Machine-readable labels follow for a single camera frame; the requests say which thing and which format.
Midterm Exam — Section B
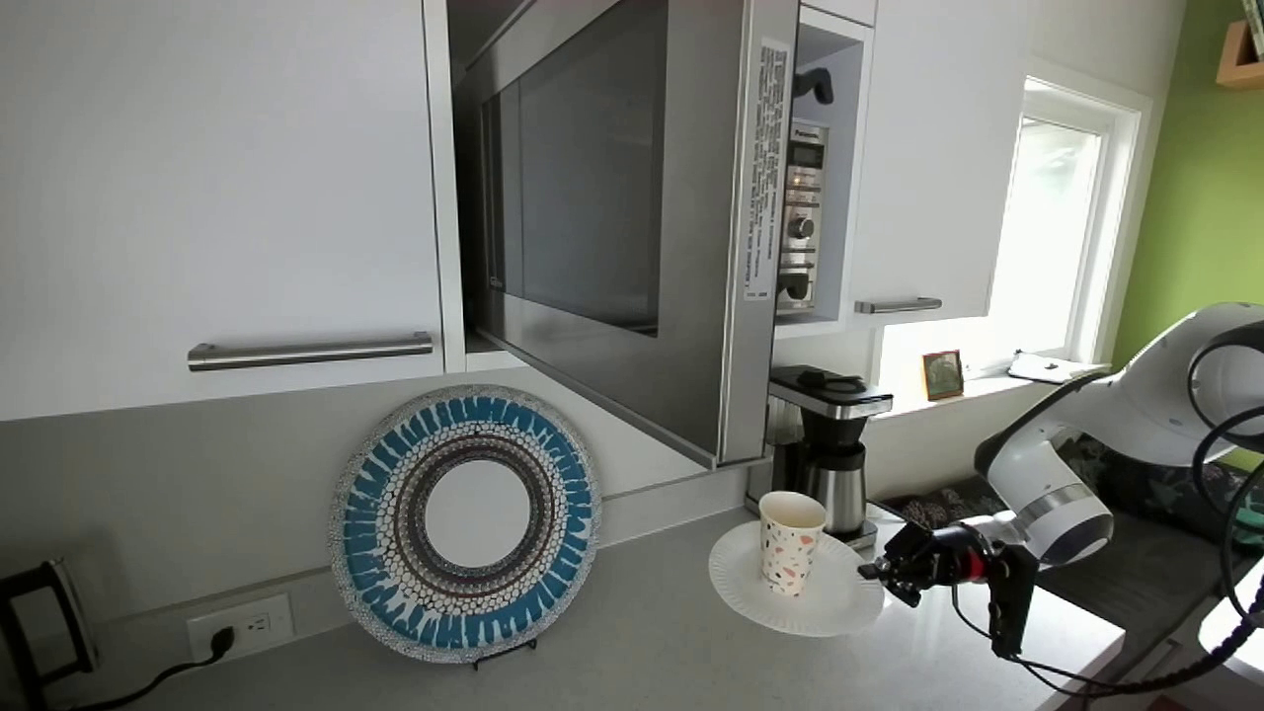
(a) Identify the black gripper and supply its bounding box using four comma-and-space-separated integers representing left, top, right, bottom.
857, 523, 989, 608

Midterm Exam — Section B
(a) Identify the plain white plate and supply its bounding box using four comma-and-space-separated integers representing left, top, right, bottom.
703, 513, 888, 644

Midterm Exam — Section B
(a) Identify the white dotted paper cup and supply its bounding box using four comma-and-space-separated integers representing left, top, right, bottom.
755, 491, 830, 599

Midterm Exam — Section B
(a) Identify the silver microwave oven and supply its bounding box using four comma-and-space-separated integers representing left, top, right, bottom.
776, 24, 847, 324

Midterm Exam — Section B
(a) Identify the black plate stand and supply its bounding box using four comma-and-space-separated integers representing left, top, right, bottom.
470, 636, 547, 673

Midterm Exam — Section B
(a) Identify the blue patterned decorative plate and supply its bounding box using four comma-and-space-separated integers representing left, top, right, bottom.
329, 382, 605, 666

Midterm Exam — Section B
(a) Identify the dark floral cushion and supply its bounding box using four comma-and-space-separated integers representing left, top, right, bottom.
882, 478, 1003, 532

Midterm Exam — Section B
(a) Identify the black steel coffee maker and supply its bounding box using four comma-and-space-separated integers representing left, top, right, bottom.
743, 363, 898, 563

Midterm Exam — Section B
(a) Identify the dark framed picture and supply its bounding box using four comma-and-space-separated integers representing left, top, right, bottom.
919, 347, 968, 408

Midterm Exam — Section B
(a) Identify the white paper stack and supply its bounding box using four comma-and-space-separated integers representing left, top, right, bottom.
1003, 347, 1110, 390

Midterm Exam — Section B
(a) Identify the dark bench seat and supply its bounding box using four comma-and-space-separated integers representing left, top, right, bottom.
1040, 511, 1239, 636

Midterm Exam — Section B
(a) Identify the green floral cushion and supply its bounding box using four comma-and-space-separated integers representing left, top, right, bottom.
1110, 455, 1247, 536

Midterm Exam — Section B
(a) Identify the white framed window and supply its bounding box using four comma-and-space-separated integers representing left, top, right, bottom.
985, 72, 1148, 370

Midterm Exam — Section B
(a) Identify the black metal stand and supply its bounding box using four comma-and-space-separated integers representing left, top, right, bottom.
0, 557, 99, 711

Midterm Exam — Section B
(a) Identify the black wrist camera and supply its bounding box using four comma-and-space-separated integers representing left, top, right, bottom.
980, 542, 1044, 663

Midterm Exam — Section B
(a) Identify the steel cabinet handle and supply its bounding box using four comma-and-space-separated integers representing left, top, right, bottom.
187, 329, 440, 374
848, 293, 948, 316

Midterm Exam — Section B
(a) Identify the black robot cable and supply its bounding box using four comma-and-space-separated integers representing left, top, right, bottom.
943, 408, 1264, 702

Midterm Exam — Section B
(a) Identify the small wooden wall shelf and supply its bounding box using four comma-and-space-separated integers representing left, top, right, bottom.
1214, 12, 1264, 96

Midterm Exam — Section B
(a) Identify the white wall outlet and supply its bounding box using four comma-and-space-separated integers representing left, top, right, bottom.
187, 590, 295, 666

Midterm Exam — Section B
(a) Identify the black power cord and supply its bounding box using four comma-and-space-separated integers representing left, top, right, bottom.
74, 628, 240, 711

